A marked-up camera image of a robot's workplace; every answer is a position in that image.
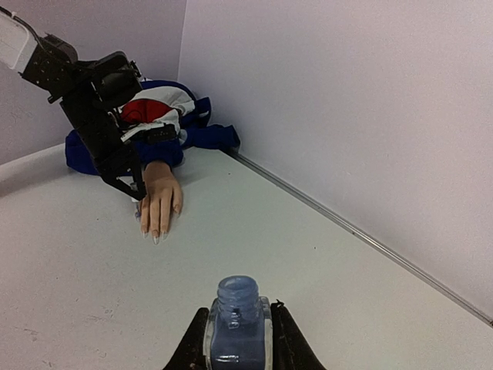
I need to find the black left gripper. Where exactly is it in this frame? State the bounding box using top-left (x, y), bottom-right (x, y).
top-left (60, 85), bottom-right (147, 201)

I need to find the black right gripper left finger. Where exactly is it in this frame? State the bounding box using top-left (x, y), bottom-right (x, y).
top-left (163, 308), bottom-right (210, 370)

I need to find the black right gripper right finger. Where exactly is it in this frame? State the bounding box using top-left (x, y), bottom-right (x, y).
top-left (270, 301), bottom-right (326, 370)

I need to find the blue nail polish bottle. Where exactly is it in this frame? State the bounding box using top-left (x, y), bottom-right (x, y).
top-left (203, 275), bottom-right (273, 370)

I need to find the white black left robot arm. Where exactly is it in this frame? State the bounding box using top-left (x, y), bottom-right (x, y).
top-left (1, 8), bottom-right (146, 201)

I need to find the mannequin hand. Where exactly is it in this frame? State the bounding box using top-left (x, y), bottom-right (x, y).
top-left (138, 161), bottom-right (183, 245)

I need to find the blue white red jacket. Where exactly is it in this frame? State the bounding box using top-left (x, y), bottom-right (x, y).
top-left (60, 73), bottom-right (240, 181)

